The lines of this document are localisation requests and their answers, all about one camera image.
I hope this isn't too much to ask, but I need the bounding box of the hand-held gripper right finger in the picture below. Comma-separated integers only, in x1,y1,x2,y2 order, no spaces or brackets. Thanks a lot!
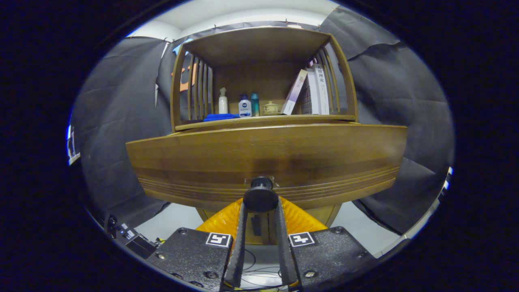
275,196,375,289

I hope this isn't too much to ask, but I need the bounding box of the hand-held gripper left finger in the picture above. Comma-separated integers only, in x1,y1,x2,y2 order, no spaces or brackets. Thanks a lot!
145,198,249,292

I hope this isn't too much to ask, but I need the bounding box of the black round drawer knob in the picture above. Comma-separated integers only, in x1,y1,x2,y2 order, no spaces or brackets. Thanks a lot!
242,176,279,213

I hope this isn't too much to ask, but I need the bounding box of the wooden countertop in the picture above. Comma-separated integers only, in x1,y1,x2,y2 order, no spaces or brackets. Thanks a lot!
174,114,356,131

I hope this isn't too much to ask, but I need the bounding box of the brown wooden cabinet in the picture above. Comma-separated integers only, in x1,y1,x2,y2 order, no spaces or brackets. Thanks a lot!
170,26,359,246

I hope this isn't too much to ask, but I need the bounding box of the black electronic device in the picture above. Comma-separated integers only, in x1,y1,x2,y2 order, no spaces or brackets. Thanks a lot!
105,214,161,260

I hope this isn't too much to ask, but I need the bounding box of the blue folded cloth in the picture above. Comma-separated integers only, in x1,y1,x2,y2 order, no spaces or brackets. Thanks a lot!
203,113,240,122

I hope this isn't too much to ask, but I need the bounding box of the white bottle with blue cap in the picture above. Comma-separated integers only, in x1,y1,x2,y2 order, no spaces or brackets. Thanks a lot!
238,94,253,118

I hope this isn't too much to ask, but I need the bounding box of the grey patterned book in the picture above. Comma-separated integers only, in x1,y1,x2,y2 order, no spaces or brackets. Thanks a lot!
301,68,319,115

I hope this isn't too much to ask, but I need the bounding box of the purple cover book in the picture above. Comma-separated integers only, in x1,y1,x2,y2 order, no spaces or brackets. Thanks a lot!
281,69,308,116

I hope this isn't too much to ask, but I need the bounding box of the thick white book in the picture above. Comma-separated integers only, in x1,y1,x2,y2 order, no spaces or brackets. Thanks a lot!
312,63,330,115

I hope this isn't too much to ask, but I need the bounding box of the thin black cable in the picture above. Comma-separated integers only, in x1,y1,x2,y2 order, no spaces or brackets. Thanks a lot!
241,248,286,290

